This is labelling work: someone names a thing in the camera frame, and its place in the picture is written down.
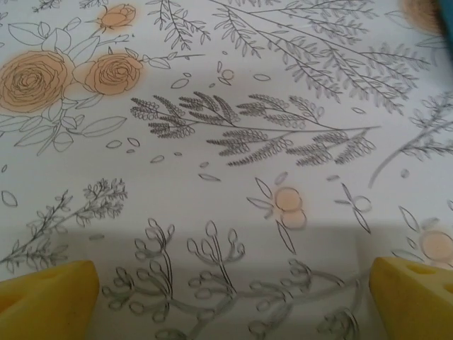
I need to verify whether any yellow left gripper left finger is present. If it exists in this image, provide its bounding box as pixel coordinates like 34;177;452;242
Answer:
0;260;100;340

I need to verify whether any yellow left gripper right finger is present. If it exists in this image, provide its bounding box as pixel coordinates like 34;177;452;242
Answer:
368;257;453;340

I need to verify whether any blue lego brick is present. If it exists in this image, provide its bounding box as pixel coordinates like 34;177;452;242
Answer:
437;0;453;38

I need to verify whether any floral print tablecloth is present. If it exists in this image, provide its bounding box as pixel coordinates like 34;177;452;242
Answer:
0;0;453;340

